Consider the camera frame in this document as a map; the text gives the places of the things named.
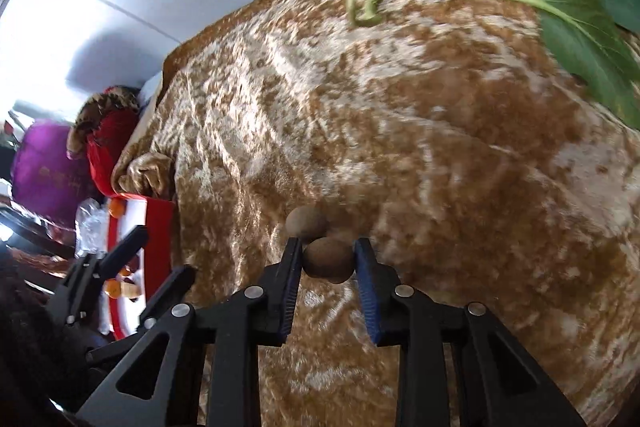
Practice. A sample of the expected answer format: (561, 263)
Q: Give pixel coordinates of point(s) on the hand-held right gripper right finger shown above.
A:
(367, 292)

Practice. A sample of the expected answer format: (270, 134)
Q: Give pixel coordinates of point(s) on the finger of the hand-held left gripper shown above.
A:
(172, 289)
(125, 252)

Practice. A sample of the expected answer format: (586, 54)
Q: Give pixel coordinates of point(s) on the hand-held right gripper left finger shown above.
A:
(290, 287)

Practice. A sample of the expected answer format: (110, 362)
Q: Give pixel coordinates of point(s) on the red and white box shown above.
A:
(160, 227)

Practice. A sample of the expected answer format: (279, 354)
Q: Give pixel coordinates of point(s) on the brown round fruit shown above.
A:
(327, 259)
(305, 222)

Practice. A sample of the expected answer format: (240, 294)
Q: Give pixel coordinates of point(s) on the small orange tangerine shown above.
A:
(112, 290)
(116, 207)

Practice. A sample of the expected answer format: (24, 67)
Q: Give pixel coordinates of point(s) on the clear plastic bag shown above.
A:
(90, 222)

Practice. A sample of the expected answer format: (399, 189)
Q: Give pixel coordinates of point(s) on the dark glossy wooden furniture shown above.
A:
(30, 247)

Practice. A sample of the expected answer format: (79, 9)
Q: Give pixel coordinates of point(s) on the red cloth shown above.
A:
(107, 147)

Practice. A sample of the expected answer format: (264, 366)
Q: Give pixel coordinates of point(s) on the purple bag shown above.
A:
(45, 167)

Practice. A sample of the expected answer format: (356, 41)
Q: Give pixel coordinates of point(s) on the leopard print cloth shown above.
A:
(107, 99)

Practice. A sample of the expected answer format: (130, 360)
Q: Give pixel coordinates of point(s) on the brown velvet cloth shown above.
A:
(400, 132)

